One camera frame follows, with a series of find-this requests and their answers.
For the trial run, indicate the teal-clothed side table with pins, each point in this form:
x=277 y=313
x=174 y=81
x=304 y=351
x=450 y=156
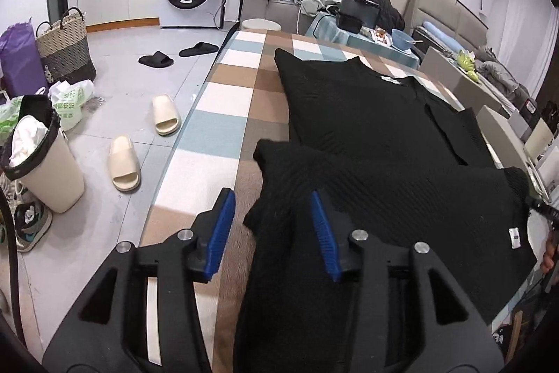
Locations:
x=332 y=32

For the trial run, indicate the black jacket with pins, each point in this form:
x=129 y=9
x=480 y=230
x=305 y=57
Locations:
x=384 y=3

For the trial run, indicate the cream trash bin black liner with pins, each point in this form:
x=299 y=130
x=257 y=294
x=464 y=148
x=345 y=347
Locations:
x=52 y=176

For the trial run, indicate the woven laundry basket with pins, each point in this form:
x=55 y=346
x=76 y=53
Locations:
x=65 y=54

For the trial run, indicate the black slipper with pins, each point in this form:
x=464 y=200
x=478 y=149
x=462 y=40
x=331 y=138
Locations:
x=198 y=48
x=156 y=59

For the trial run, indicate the person's right hand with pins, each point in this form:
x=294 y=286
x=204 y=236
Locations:
x=548 y=257

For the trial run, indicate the green toy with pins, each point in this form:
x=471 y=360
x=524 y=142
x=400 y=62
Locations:
x=466 y=62

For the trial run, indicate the cream slipper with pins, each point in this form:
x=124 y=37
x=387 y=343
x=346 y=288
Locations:
x=166 y=115
x=124 y=163

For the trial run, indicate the blue bowl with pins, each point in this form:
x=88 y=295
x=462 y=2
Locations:
x=401 y=38

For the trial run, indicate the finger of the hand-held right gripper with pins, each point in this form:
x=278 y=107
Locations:
x=541 y=209

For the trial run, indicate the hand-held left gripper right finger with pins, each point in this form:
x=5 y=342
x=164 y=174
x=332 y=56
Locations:
x=323 y=233

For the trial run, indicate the light blue rolled pillow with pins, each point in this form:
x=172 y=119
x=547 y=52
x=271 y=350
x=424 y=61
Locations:
x=441 y=34

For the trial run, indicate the white green-print plastic bag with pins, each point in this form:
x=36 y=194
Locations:
x=11 y=117
x=72 y=102

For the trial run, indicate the purple bag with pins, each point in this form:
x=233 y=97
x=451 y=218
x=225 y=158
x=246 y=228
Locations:
x=19 y=58

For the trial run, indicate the checked tablecloth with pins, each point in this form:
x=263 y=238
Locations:
x=227 y=102

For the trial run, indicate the black knit sweater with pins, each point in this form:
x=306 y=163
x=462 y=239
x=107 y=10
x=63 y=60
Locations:
x=393 y=202
x=358 y=111

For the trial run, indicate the grey clothes pile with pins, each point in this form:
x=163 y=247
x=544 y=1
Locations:
x=502 y=76

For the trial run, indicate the white grey clothes heap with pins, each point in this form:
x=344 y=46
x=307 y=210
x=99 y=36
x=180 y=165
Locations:
x=319 y=1

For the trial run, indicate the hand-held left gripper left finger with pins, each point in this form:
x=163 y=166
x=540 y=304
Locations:
x=220 y=224

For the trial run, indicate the dark sneakers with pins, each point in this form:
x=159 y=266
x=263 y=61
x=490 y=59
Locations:
x=30 y=224

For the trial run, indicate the plate with food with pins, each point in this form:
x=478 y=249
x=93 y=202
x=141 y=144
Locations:
x=379 y=35

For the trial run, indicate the white round stool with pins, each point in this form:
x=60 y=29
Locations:
x=260 y=24

